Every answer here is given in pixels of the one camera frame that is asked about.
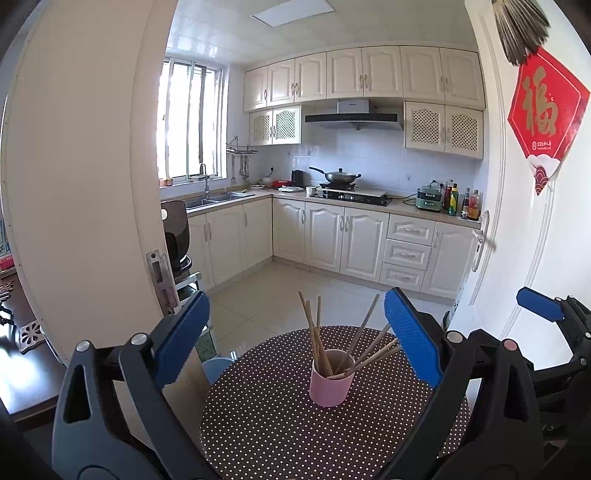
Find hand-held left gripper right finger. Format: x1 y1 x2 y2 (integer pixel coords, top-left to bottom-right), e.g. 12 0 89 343
376 287 543 480

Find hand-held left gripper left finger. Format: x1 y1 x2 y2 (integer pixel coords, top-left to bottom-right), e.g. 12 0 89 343
52 291 218 480

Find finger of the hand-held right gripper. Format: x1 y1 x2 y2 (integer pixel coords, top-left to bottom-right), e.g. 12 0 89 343
466 329 589 387
516 287 591 367

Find bunch of wooden chopsticks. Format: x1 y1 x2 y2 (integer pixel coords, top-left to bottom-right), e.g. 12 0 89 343
298 291 402 380

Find pink cup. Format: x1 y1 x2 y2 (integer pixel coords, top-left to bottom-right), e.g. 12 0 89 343
309 348 356 408

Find blue plastic stool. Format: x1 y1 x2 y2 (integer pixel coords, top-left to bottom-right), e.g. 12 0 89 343
202 356 239 387

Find black round appliance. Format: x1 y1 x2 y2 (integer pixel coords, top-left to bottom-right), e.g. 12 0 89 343
161 200 193 278

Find brown polka dot tablecloth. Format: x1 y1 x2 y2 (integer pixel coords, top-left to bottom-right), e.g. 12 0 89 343
199 325 472 480

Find cream lower kitchen cabinets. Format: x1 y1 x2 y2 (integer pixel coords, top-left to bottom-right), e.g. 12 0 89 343
185 194 481 301

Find cream kitchen cabinets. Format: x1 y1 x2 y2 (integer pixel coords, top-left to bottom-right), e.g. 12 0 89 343
243 45 486 112
185 194 481 301

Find green countertop cooker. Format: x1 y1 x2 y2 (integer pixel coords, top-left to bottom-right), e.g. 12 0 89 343
416 185 444 213

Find steel kitchen sink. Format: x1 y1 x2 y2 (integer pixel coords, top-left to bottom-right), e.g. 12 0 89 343
185 191 256 211

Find gas stove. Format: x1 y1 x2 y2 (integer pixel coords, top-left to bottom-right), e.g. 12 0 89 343
308 184 392 206

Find pale cut-out trivet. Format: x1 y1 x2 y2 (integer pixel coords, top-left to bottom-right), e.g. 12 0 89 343
18 322 46 355

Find dark wooden table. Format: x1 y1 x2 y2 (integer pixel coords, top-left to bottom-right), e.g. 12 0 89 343
0 272 71 422

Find wok with lid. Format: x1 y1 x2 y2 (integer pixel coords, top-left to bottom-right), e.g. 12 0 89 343
308 166 362 186

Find cream door with latch plate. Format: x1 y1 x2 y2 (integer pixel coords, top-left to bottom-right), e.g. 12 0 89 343
0 0 207 444

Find wide lattice door cabinet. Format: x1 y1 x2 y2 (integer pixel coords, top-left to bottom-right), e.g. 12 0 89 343
403 102 485 160

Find kitchen window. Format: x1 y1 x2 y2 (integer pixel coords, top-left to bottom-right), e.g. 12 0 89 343
157 56 227 182

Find range hood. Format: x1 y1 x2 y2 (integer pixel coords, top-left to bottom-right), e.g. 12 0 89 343
305 98 404 132

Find small lattice door cabinet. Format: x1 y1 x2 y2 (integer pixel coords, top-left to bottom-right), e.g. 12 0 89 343
249 105 302 147

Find cream upper kitchen cabinets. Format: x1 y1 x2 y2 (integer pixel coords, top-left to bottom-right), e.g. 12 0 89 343
243 45 486 112

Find grey hanging duster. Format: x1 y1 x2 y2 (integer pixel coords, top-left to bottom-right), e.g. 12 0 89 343
490 0 552 66

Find ceiling light panel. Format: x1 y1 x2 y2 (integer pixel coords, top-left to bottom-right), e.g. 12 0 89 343
250 0 334 27

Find silver door handle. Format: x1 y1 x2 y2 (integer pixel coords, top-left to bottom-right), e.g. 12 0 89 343
471 210 498 273

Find white door with handle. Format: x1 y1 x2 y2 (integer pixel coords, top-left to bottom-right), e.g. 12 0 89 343
450 0 591 370

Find wall rack with utensils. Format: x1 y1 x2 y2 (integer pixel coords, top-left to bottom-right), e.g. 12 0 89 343
225 136 259 179

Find red diamond wall poster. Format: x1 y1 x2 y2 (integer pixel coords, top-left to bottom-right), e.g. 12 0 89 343
507 46 591 197

